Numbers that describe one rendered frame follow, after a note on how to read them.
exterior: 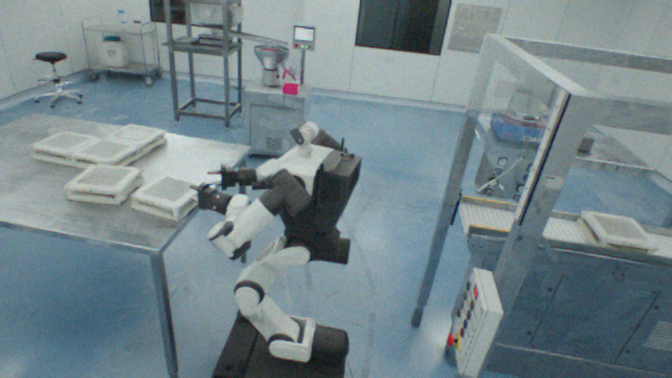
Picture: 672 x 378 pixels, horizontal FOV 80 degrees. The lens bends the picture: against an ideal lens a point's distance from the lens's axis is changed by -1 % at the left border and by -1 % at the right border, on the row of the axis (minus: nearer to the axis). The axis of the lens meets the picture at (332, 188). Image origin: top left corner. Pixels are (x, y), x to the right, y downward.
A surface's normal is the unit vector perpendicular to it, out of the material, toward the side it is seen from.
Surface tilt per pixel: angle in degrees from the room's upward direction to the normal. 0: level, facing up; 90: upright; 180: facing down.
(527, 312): 90
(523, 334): 90
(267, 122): 90
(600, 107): 90
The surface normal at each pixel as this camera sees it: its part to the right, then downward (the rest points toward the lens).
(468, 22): -0.07, 0.48
